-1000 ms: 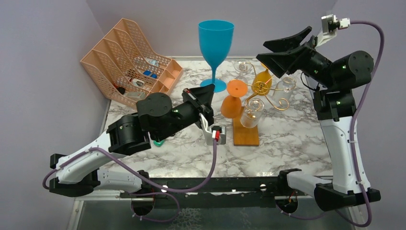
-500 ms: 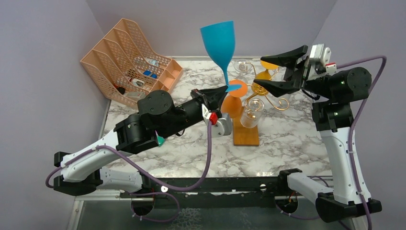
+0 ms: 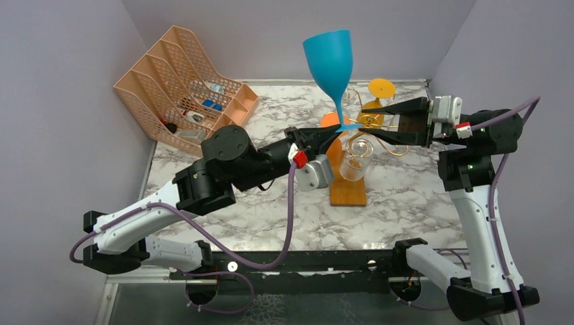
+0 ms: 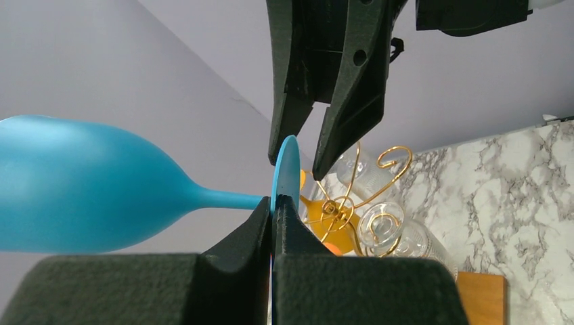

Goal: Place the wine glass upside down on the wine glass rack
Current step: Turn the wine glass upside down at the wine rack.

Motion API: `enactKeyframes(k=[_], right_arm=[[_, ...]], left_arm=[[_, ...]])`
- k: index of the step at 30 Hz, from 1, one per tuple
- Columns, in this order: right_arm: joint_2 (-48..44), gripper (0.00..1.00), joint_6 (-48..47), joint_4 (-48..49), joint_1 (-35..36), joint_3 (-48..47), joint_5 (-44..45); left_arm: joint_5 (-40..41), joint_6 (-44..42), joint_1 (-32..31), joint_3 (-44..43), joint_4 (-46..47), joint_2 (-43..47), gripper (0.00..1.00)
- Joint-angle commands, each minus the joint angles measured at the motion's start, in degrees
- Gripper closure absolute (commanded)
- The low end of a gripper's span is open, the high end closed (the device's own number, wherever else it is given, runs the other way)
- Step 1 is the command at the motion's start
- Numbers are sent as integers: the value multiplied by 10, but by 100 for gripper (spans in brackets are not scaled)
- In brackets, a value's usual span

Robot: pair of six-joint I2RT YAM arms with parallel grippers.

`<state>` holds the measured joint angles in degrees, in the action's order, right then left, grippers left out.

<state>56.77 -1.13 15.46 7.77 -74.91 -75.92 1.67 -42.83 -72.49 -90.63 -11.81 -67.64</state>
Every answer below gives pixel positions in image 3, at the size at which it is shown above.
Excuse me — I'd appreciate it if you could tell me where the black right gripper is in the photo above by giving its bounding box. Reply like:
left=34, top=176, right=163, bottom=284
left=360, top=95, right=470, bottom=147

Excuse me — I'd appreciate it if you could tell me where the orange plastic wine glass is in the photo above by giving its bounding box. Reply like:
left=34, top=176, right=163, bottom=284
left=319, top=112, right=348, bottom=171

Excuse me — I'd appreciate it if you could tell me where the gold wire glass rack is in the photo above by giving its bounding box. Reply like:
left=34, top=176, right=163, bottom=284
left=343, top=87, right=410, bottom=158

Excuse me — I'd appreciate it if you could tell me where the clear tumbler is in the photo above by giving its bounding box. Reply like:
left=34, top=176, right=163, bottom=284
left=339, top=138, right=374, bottom=181

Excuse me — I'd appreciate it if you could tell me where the yellow plastic wine glass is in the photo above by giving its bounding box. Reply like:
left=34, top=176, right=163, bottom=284
left=357, top=78, right=396, bottom=129

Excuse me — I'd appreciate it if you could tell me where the wooden rack base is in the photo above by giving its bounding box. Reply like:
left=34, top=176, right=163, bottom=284
left=330, top=169, right=367, bottom=207

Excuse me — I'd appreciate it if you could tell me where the blue plastic wine glass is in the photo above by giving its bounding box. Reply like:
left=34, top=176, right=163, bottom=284
left=303, top=29, right=360, bottom=132

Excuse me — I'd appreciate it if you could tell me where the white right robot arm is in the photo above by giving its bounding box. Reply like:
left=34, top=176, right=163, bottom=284
left=366, top=95, right=539, bottom=324

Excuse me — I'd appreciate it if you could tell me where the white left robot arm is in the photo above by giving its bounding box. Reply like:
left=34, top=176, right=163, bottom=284
left=80, top=125, right=342, bottom=278

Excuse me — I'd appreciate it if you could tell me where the blue item in organizer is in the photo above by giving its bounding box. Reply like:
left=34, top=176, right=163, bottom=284
left=202, top=99, right=223, bottom=112

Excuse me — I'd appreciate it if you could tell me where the grey box in organizer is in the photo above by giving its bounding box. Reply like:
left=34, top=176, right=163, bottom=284
left=178, top=129, right=207, bottom=145

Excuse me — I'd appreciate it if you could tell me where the peach plastic file organizer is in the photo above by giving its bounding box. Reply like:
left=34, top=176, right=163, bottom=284
left=114, top=26, right=259, bottom=156

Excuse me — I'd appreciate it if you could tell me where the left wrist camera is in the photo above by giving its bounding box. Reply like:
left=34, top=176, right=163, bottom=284
left=294, top=154, right=334, bottom=192

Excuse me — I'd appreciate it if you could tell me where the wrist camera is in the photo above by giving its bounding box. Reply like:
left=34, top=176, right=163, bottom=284
left=429, top=95, right=472, bottom=139
left=294, top=154, right=334, bottom=192

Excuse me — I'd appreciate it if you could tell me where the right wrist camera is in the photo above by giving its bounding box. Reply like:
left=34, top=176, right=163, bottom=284
left=429, top=95, right=472, bottom=139

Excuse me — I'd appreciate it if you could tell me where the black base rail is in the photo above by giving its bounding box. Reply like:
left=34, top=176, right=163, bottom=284
left=169, top=249, right=424, bottom=303

